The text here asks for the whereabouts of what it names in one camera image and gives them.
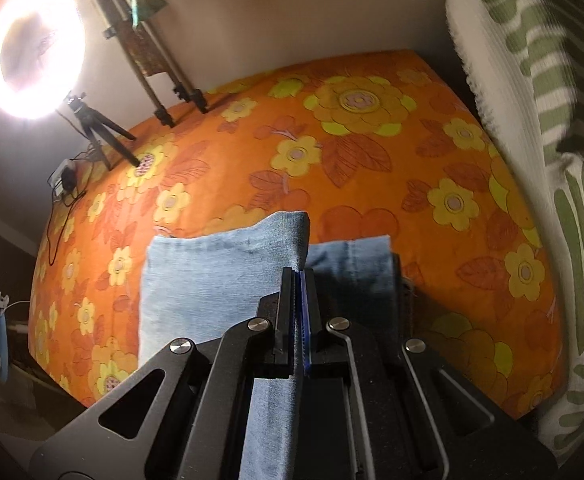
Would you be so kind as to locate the orange floral bedspread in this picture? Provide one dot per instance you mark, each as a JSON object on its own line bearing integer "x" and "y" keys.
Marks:
{"x": 372, "y": 170}

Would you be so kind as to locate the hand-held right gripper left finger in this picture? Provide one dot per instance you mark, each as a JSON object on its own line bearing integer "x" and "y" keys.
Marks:
{"x": 287, "y": 310}

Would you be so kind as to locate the blue denim pants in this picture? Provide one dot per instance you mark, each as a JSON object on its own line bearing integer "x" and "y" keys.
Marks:
{"x": 212, "y": 285}

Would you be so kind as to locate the green striped white blanket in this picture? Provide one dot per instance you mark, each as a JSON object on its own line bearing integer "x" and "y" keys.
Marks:
{"x": 582, "y": 260}

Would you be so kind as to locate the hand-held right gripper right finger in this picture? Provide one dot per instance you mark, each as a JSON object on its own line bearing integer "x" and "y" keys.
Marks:
{"x": 313, "y": 320}

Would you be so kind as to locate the black charger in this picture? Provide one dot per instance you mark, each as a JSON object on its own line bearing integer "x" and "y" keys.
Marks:
{"x": 68, "y": 180}

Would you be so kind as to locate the white power strip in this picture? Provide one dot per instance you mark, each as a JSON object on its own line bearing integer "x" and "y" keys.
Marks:
{"x": 56, "y": 180}

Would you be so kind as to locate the folded grey tripod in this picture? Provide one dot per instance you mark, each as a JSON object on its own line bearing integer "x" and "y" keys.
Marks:
{"x": 164, "y": 117}

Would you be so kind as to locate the green patterned fringed cushion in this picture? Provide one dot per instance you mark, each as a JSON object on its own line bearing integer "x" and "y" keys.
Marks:
{"x": 512, "y": 60}

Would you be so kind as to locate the small black tripod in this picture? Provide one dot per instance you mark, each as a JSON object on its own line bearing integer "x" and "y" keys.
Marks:
{"x": 97, "y": 132}

